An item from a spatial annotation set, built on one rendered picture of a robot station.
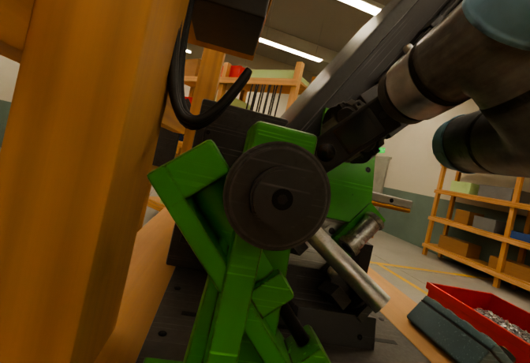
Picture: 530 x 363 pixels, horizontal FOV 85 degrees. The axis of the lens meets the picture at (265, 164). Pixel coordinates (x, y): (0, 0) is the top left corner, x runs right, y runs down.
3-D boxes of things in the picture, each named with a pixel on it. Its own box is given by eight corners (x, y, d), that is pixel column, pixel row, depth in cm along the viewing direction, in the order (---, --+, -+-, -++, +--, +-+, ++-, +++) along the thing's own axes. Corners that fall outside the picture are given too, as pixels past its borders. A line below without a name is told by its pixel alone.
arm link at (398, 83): (440, 120, 27) (389, 52, 28) (408, 135, 32) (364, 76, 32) (487, 84, 29) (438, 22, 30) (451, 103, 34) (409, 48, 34)
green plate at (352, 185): (348, 226, 60) (357, 134, 65) (370, 226, 52) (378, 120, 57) (296, 216, 58) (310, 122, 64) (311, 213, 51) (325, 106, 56)
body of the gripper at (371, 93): (396, 131, 45) (460, 97, 34) (357, 159, 43) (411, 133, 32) (367, 92, 46) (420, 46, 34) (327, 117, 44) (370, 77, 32)
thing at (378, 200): (375, 202, 84) (377, 192, 84) (410, 214, 69) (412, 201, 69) (245, 174, 79) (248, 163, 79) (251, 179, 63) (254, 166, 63)
